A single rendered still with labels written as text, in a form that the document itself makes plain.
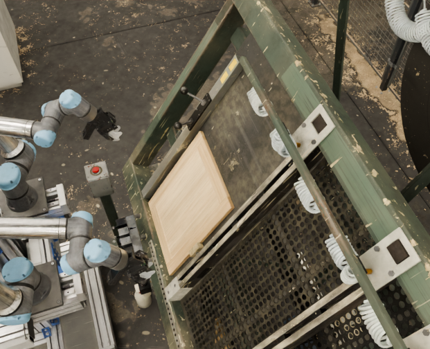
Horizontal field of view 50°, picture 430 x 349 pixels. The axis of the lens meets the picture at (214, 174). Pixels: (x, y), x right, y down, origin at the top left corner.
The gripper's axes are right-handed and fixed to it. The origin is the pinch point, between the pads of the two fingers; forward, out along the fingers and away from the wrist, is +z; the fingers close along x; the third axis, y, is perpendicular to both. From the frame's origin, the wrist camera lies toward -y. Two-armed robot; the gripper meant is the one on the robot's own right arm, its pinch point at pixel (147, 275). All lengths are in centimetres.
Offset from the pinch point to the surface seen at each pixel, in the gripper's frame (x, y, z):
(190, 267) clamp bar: 6.1, 7.4, 25.5
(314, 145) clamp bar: 0, 79, -21
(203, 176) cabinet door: 39, 30, 19
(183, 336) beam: -14.6, -12.1, 40.6
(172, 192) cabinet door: 49, 9, 31
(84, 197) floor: 137, -89, 102
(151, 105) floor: 214, -24, 136
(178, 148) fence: 62, 23, 20
